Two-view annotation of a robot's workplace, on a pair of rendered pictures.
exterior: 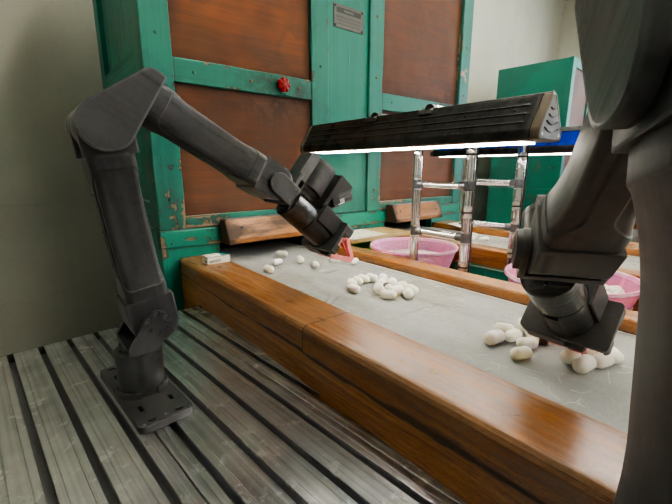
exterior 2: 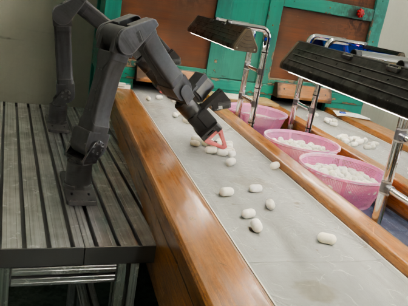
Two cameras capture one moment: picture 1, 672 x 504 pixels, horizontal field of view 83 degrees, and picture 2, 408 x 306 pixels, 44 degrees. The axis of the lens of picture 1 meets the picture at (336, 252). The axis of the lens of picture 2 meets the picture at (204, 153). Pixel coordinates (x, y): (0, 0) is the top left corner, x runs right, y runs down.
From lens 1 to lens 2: 1.23 m
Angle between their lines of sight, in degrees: 21
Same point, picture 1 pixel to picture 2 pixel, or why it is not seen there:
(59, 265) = (53, 76)
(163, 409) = (59, 128)
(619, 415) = (191, 158)
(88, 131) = (55, 17)
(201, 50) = not seen: outside the picture
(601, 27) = not seen: hidden behind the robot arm
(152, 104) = (79, 9)
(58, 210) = not seen: hidden behind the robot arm
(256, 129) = (173, 10)
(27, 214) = (42, 38)
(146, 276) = (65, 74)
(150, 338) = (62, 99)
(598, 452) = (152, 147)
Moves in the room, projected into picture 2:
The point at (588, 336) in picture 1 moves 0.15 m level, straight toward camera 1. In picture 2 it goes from (202, 132) to (155, 132)
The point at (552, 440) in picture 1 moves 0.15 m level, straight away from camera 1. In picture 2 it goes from (145, 144) to (190, 143)
